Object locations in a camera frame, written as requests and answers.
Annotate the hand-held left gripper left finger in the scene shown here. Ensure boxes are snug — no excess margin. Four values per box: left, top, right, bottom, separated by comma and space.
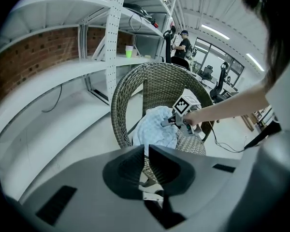
19, 144, 145, 228

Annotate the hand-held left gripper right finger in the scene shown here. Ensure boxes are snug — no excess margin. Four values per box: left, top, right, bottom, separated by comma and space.
148, 144, 245, 228

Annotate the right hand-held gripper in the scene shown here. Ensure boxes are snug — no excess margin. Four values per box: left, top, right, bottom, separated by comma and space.
160, 94, 204, 135

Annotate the white patterned clothes garment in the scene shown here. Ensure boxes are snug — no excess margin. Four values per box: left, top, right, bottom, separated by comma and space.
132, 106, 179, 156

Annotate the person's right forearm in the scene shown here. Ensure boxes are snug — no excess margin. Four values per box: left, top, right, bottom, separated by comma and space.
200, 81, 269, 125

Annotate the person's right hand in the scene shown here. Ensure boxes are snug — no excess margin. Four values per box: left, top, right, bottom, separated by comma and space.
185, 109, 203, 127

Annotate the brown wicker chair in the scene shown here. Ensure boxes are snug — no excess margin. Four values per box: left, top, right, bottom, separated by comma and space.
110, 61, 215, 186

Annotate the black armrest office chair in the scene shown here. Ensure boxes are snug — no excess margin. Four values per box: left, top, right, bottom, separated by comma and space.
209, 61, 229, 103

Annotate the person's white shirt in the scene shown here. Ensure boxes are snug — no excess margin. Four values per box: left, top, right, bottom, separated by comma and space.
241, 76, 290, 203

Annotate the white metal shelving unit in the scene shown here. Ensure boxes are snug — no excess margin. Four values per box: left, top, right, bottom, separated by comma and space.
0, 0, 182, 154

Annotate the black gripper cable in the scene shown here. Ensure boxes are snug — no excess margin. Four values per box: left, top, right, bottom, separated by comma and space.
209, 122, 247, 153

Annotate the black cable under shelf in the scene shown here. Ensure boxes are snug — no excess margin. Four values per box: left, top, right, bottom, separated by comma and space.
41, 85, 63, 113

